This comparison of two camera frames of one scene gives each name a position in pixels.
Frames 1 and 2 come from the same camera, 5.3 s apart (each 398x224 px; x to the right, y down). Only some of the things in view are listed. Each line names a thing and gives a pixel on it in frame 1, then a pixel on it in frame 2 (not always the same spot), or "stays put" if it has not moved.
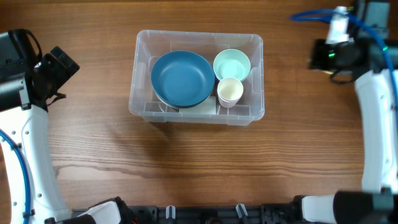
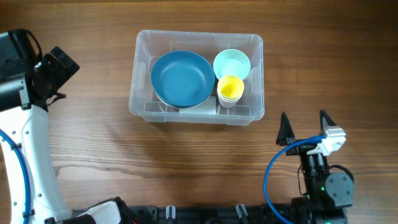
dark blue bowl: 178,106 stays put
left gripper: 64,71 stays put
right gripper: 315,48 -> 286,132
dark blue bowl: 183,78 stays put
